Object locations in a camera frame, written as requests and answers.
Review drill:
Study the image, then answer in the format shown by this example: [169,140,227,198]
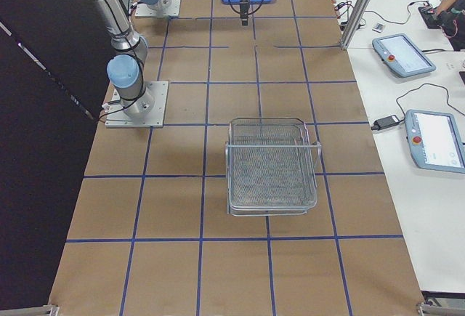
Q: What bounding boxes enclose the upper teach pendant tablet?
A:
[371,33,436,78]

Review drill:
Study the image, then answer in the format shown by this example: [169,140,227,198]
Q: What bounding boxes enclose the teach pendant tablet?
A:
[405,109,464,174]
[371,33,436,78]

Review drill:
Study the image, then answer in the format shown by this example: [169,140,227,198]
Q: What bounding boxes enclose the black power adapter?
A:
[371,115,401,131]

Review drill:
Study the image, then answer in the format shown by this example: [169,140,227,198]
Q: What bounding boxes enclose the lower teach pendant tablet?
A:
[405,109,464,174]

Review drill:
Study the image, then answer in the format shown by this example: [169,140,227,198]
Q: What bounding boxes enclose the aluminium frame post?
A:
[340,0,370,49]

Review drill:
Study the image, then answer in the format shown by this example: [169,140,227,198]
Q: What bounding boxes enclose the silver wire mesh shelf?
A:
[225,118,321,216]

